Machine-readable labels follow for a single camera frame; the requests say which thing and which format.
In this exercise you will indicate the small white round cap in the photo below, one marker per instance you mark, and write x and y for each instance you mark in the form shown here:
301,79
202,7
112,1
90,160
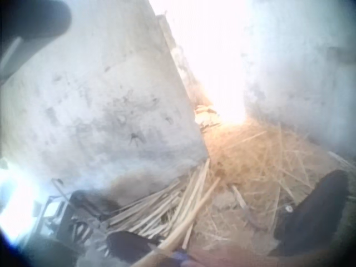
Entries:
288,207

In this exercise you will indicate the black metal frame stand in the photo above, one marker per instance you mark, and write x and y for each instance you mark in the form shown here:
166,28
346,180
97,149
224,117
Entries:
80,214

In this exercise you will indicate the dark rounded overhead object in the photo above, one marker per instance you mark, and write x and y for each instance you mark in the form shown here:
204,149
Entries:
33,19

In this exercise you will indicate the long pale wooden stick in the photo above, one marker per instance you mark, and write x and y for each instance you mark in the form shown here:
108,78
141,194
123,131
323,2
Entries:
194,204

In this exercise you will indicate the heap of wood pieces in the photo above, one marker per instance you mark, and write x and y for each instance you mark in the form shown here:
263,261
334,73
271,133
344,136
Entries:
205,114

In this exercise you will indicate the pale wooden plank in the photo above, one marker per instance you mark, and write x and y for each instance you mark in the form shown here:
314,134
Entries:
342,161

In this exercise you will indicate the heap of straw and shavings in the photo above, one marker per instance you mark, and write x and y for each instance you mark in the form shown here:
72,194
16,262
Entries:
267,167

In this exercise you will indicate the pile of split wooden sticks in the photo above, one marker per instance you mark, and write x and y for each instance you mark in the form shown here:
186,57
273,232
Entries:
155,208

